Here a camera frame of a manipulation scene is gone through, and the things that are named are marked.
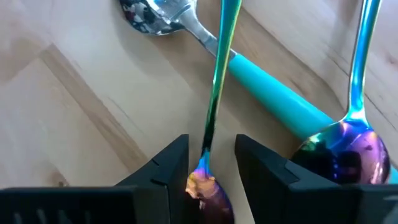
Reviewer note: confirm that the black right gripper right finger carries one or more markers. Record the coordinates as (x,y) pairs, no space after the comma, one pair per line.
(280,193)

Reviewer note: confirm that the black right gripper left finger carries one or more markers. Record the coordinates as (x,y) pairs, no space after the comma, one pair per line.
(155,193)

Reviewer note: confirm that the rainbow iridescent metal spoon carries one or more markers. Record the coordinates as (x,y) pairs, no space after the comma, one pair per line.
(357,77)
(220,62)

